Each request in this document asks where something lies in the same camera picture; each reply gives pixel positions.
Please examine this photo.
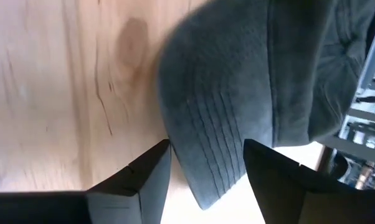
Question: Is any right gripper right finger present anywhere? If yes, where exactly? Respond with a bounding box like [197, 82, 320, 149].
[243, 138, 375, 224]

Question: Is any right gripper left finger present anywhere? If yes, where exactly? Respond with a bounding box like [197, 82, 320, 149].
[0, 139, 173, 224]

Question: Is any grey baseball cap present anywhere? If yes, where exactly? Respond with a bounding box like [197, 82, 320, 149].
[158, 0, 375, 211]

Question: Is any grey metal shelving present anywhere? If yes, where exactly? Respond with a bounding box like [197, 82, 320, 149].
[318, 15, 375, 190]

